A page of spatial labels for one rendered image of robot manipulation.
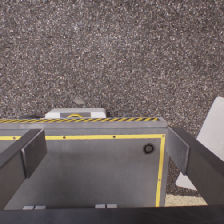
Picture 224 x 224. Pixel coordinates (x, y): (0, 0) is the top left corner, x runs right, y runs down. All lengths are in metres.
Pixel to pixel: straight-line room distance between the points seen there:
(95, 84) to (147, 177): 0.48
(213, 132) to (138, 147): 0.57
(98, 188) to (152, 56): 0.62
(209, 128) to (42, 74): 0.90
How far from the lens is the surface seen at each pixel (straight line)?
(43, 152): 0.17
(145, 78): 0.82
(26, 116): 0.82
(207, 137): 1.03
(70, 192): 0.66
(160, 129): 0.54
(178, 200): 1.20
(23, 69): 0.90
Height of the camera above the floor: 0.80
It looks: 75 degrees down
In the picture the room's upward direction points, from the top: 175 degrees clockwise
